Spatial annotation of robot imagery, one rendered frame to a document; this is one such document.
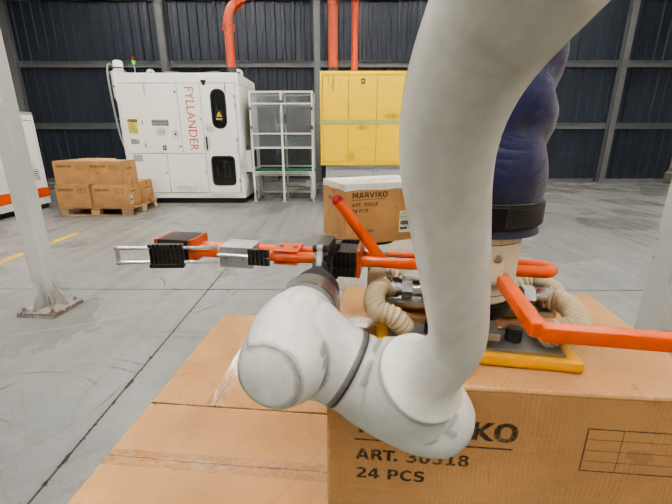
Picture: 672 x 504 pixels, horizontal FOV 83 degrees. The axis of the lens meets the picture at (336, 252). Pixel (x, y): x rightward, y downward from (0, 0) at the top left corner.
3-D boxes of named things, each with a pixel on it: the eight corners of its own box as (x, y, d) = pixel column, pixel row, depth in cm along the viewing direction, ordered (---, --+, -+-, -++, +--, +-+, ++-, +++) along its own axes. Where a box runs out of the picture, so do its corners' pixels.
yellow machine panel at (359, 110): (418, 194, 878) (426, 77, 806) (427, 201, 791) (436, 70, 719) (322, 194, 880) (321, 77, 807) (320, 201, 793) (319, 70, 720)
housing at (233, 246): (262, 259, 84) (261, 239, 83) (251, 269, 78) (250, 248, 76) (232, 257, 85) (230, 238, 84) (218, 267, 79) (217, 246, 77)
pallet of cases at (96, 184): (158, 205, 743) (151, 157, 716) (130, 216, 645) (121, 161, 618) (96, 205, 744) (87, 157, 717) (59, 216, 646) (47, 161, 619)
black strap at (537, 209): (519, 207, 81) (522, 188, 79) (566, 235, 59) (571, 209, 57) (411, 203, 84) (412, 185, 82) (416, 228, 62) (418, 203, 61)
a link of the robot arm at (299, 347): (255, 326, 55) (334, 370, 55) (204, 396, 40) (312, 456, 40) (287, 265, 51) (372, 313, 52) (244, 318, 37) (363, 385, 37)
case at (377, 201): (344, 246, 249) (344, 184, 237) (323, 232, 284) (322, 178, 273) (422, 237, 270) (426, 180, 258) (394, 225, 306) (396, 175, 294)
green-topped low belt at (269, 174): (316, 197, 842) (315, 167, 824) (315, 201, 793) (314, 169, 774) (259, 197, 843) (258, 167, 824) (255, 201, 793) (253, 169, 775)
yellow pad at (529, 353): (558, 343, 72) (564, 319, 70) (583, 375, 62) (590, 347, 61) (376, 327, 76) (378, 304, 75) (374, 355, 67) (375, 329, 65)
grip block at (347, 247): (363, 263, 83) (364, 237, 81) (359, 280, 73) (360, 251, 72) (325, 261, 84) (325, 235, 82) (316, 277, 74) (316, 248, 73)
